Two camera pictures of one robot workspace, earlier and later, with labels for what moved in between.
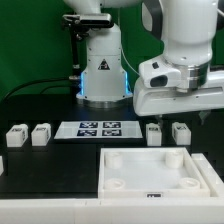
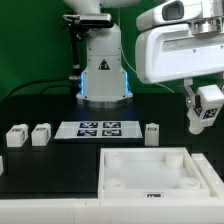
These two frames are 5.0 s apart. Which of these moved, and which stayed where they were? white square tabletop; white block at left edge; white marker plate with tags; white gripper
Moved: white gripper
Stayed: white marker plate with tags; white square tabletop; white block at left edge
